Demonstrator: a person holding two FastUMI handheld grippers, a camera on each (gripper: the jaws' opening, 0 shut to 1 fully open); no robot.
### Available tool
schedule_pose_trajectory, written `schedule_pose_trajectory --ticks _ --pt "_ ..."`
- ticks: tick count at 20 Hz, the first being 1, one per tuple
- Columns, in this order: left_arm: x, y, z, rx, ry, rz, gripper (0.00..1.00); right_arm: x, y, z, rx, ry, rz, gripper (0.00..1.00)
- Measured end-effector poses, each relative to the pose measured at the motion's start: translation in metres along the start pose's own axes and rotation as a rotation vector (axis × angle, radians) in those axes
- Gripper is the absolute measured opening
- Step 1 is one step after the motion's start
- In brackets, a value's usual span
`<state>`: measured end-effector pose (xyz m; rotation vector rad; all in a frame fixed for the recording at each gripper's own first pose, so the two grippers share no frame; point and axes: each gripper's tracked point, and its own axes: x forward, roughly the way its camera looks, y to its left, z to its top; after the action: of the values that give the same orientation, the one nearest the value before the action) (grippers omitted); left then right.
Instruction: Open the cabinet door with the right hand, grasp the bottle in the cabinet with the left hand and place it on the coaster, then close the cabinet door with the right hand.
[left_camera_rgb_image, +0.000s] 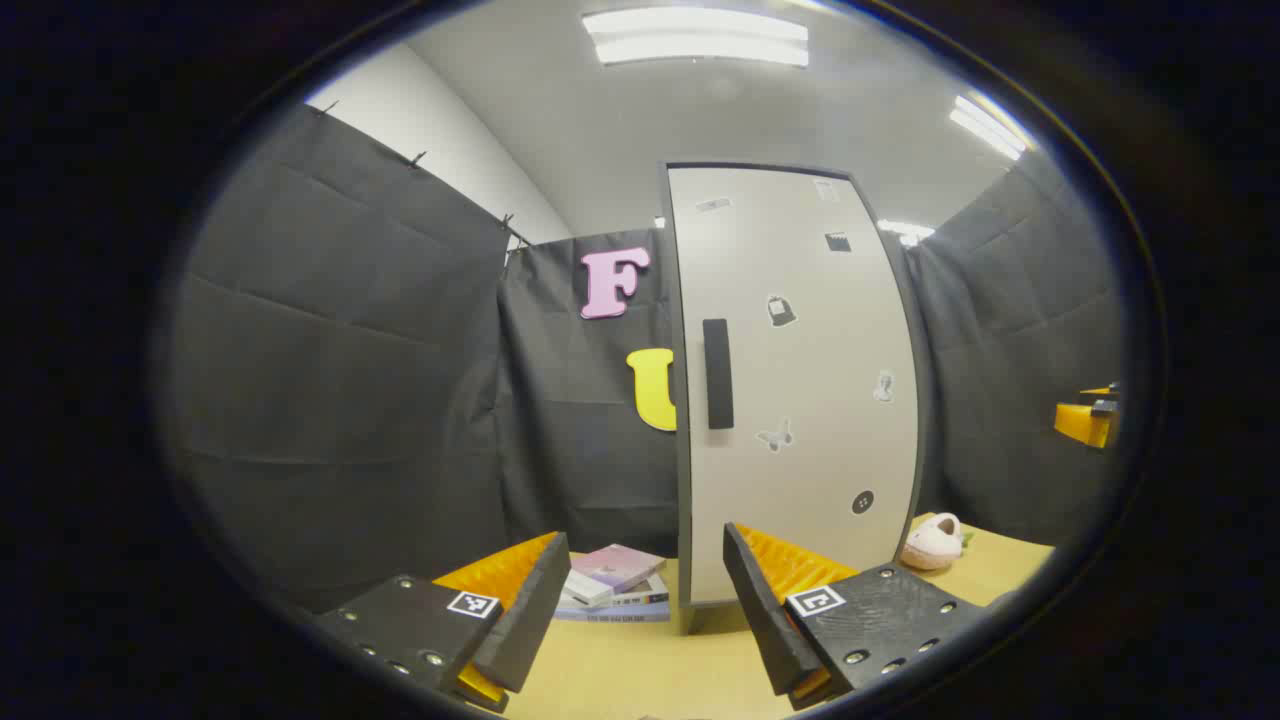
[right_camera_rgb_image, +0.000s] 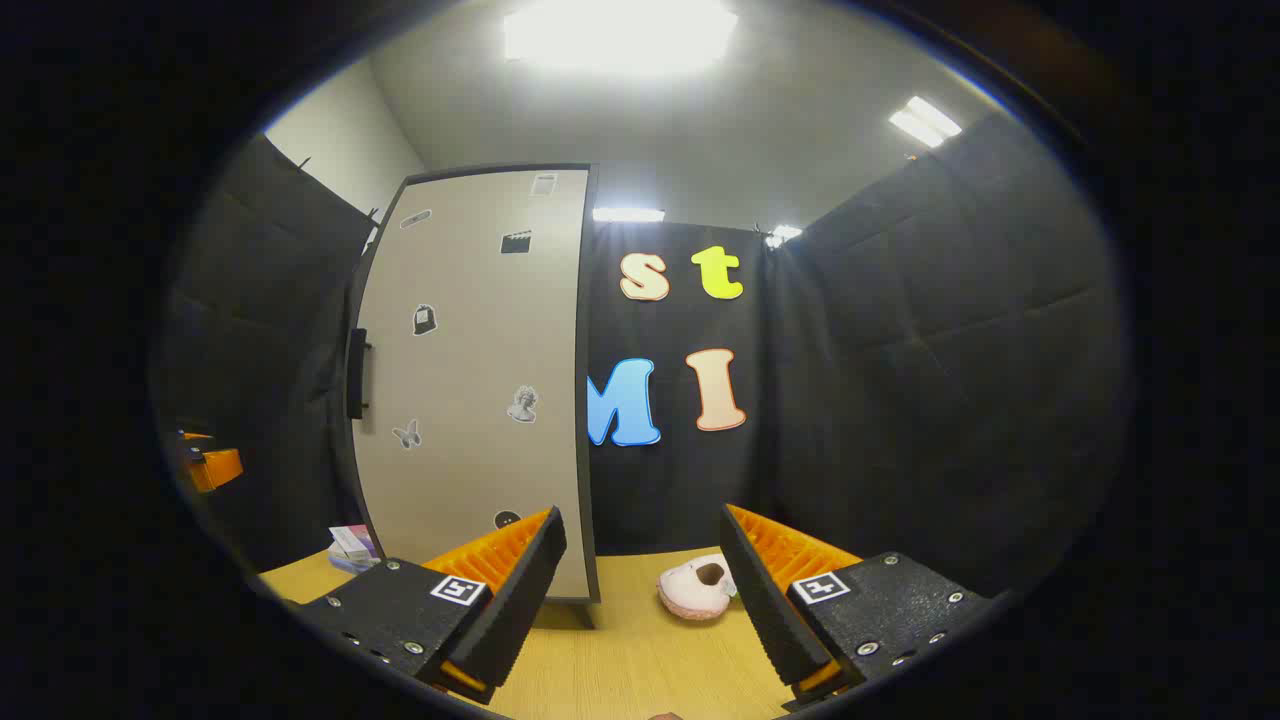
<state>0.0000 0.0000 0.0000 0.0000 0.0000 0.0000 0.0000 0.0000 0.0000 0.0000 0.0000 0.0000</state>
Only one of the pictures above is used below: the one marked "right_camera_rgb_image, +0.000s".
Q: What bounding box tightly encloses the large ceiling light panel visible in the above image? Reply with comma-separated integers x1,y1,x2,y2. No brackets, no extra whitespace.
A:
503,0,739,76

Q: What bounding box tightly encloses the black backdrop cloth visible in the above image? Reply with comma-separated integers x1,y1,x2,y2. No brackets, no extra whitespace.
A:
150,110,1131,601

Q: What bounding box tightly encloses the dark grey cabinet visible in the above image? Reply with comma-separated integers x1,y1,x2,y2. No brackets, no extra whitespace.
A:
345,163,601,606

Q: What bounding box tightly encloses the black door handle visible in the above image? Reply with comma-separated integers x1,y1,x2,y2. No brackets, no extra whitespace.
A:
346,328,373,421

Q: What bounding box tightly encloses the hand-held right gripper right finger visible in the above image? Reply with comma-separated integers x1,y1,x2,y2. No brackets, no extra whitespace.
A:
719,503,996,713

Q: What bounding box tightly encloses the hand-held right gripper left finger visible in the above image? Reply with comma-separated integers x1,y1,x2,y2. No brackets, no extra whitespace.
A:
290,506,568,706

